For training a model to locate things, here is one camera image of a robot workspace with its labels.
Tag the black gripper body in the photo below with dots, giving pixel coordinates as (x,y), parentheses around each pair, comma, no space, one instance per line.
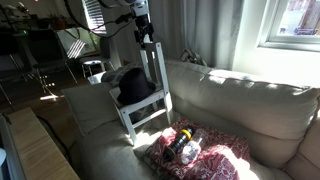
(144,28)

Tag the small white wooden chair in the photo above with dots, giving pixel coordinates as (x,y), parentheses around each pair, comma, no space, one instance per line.
(160,60)

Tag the black felt hat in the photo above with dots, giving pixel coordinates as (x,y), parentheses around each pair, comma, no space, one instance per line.
(135,88)

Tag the grey chair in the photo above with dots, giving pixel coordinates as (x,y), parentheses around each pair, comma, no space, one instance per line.
(92,62)

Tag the black folding chair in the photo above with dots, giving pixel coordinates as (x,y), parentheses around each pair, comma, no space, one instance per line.
(43,46)

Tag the window blinds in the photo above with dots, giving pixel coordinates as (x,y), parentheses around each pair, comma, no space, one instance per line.
(95,16)

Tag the white curtain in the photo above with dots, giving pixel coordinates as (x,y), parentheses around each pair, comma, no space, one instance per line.
(200,30)

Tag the white box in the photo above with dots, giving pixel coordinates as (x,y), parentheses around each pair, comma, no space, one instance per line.
(96,77)

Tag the white shopping bag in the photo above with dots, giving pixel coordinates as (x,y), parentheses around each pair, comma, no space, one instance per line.
(75,43)

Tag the dark potted plant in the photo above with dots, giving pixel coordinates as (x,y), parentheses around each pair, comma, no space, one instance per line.
(58,21)

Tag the black yellow flashlight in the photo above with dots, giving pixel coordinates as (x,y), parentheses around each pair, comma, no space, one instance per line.
(180,141)

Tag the clear plastic bottle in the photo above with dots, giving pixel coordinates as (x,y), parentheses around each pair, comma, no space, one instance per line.
(191,150)

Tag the beige fabric sofa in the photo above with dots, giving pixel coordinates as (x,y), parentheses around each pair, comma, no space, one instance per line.
(250,106)

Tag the red white patterned cloth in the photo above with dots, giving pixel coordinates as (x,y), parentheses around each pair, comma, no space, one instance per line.
(220,156)

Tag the light wooden table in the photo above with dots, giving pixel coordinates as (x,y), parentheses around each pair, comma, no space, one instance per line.
(36,146)

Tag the white lamp shade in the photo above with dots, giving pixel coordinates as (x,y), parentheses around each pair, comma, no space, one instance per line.
(2,156)

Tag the white window frame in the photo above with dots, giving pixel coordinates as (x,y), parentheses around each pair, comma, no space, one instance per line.
(266,33)

